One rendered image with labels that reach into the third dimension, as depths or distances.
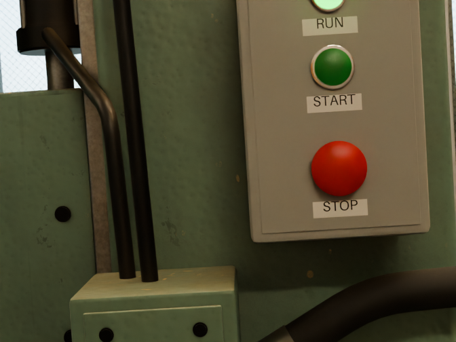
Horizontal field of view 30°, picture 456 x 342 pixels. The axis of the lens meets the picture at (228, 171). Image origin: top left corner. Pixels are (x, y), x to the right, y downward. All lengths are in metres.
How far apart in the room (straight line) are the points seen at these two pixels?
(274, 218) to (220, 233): 0.07
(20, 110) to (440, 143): 0.28
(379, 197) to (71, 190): 0.22
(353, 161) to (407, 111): 0.04
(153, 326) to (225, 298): 0.04
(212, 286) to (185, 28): 0.16
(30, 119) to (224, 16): 0.15
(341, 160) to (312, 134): 0.02
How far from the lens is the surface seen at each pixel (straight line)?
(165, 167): 0.53
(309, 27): 0.47
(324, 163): 0.46
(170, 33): 0.53
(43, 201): 0.59
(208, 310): 0.46
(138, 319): 0.46
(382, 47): 0.48
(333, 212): 0.47
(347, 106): 0.47
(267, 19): 0.47
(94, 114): 0.57
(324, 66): 0.46
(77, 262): 0.59
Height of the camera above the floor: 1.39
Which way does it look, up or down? 3 degrees down
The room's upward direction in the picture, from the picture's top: 4 degrees counter-clockwise
